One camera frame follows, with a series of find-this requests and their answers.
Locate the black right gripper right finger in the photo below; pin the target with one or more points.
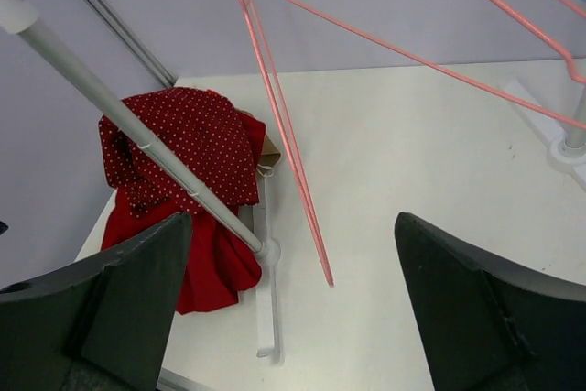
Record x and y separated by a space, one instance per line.
486 322

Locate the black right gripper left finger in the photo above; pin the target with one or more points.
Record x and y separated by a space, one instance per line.
101 323

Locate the tan skirt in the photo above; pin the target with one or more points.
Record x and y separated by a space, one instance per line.
265 153

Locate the silver clothes rack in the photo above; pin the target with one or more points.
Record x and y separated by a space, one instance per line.
18 17

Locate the red skirt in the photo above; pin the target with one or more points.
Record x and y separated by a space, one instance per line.
220 265

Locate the red polka dot garment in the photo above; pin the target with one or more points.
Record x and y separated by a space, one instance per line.
219 144

